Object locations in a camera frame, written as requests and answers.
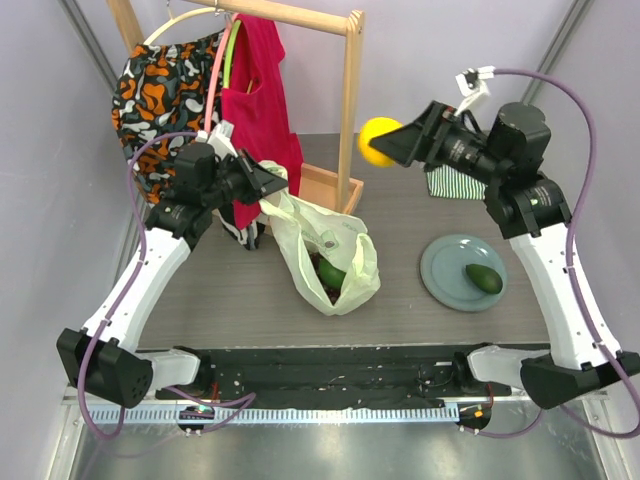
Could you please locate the orange black patterned garment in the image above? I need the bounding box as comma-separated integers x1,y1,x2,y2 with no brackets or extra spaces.
111,30,223,205

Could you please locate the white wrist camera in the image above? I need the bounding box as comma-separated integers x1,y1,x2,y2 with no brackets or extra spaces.
196,120,238,159
455,66,495,116

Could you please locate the green avocado print plastic bag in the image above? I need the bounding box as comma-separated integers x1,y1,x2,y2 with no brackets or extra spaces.
259,189,381,316

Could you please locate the yellow apple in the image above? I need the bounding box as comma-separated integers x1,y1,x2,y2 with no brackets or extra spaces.
357,116,402,168

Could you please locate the red grape bunch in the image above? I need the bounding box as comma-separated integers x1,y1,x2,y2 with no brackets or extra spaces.
308,252,346,305

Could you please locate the green clothes hanger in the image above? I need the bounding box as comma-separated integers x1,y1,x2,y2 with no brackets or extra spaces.
222,17,242,88

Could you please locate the magenta red shirt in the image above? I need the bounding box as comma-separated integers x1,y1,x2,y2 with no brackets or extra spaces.
219,13,305,231

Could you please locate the green white striped cloth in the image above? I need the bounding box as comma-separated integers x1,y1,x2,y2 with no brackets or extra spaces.
426,166,485,201

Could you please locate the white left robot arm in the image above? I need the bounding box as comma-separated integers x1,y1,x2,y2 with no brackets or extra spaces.
56,143,288,409

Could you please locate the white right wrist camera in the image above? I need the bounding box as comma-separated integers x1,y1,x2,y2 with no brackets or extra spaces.
455,66,495,116

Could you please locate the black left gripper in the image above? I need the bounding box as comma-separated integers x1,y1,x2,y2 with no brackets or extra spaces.
202,147,287,210

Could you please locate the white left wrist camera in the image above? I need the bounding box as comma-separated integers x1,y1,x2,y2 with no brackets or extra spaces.
196,120,238,159

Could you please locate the cream round hanger hoop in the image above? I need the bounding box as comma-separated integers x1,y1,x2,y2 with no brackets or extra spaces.
142,8,221,47

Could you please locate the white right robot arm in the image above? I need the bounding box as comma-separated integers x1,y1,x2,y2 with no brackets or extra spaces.
358,101,639,410

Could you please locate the green avocado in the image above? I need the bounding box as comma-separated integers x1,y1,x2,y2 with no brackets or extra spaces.
318,258,346,290
465,264,504,295

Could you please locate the grey green plate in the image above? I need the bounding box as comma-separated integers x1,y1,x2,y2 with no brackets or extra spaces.
419,234,508,312

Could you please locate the pink clothes hanger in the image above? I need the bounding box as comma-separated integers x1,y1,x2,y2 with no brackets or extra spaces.
204,14,238,133

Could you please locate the wooden clothes rack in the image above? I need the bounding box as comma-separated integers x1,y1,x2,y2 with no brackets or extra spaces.
105,0,366,239

